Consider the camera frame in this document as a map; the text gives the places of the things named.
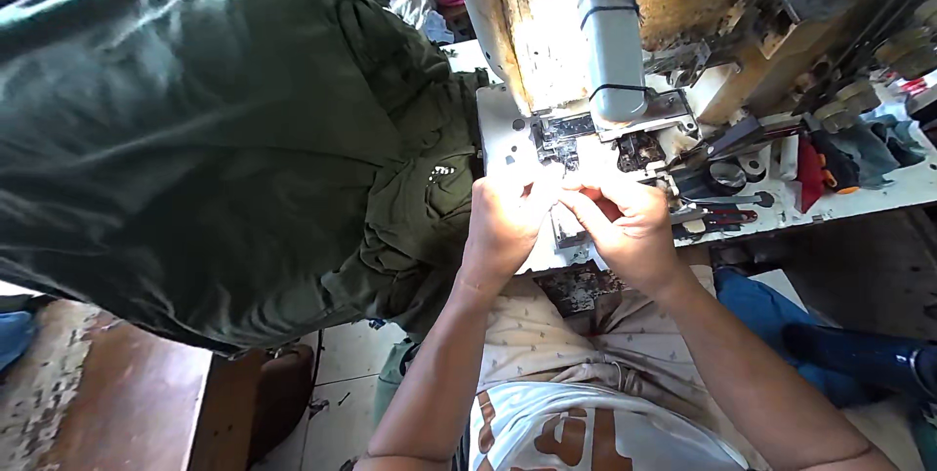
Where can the grey-blue cloth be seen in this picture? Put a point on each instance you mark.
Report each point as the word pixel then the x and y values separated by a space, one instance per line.
pixel 875 156

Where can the bright blue cloth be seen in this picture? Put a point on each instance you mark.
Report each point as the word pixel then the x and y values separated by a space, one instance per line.
pixel 14 335

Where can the person's right hand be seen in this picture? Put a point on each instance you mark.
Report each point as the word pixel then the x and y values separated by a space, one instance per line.
pixel 644 240

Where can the metal screwdriver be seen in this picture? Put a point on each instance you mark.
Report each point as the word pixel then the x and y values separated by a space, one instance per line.
pixel 763 199

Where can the sewing machine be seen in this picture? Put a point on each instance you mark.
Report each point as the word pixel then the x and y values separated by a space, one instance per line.
pixel 542 32

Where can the worn wooden bench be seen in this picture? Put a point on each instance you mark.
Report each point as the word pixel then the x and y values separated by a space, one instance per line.
pixel 132 390

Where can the grey-green fabric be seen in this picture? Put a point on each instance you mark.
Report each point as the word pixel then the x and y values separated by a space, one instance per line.
pixel 390 387

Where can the small white round spool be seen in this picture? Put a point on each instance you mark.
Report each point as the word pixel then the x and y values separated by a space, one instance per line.
pixel 754 165

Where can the person's left forearm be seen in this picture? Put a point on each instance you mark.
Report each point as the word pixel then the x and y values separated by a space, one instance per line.
pixel 443 376

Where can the pile of dark green garments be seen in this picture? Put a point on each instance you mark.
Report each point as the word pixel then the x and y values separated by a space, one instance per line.
pixel 219 141

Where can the person's left hand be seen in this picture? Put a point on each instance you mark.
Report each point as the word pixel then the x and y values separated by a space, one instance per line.
pixel 498 233

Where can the white sewing table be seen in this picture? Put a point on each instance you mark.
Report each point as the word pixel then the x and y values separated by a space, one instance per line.
pixel 871 204

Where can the person's body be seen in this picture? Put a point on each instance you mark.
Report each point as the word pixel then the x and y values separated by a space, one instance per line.
pixel 651 434

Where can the person's left fingers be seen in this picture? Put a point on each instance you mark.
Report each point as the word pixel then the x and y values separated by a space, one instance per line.
pixel 540 191

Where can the white cloth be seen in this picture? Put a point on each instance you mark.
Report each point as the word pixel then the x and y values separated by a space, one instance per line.
pixel 417 6

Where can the person's right fingers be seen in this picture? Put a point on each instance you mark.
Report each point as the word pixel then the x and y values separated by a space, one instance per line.
pixel 611 187

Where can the long grey lamp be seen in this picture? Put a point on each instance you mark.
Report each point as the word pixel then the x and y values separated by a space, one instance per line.
pixel 612 39

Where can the person's right forearm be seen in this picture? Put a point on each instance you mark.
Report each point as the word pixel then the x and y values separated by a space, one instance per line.
pixel 761 379

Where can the person's legs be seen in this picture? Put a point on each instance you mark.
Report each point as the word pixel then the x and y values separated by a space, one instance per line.
pixel 520 332

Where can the red pointed tool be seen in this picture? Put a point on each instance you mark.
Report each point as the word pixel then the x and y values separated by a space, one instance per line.
pixel 809 174

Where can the speckled black metal plate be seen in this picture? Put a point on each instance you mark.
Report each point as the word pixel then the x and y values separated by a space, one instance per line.
pixel 582 292

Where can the black cylinder with shiny end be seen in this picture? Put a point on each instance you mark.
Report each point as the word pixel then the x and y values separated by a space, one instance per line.
pixel 721 177

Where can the dark blue tubular object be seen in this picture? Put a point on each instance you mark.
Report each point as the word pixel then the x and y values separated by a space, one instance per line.
pixel 856 357

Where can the person's right thumb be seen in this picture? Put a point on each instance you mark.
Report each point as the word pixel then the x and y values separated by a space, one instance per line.
pixel 588 214

